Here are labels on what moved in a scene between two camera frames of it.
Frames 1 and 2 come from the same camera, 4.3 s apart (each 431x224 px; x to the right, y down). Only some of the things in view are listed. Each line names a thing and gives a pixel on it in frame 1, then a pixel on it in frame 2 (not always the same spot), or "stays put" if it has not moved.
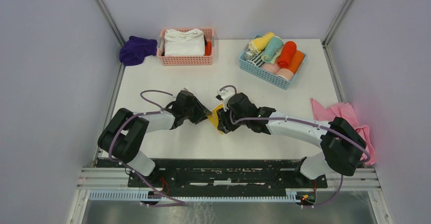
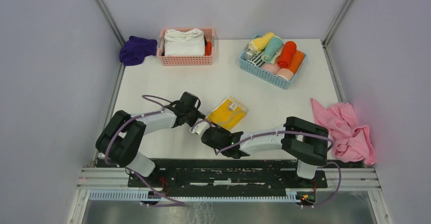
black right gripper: [223, 124] to [220, 128]
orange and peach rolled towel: [288, 73] stays put
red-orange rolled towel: [287, 54] stays put
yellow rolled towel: [257, 44] stays put
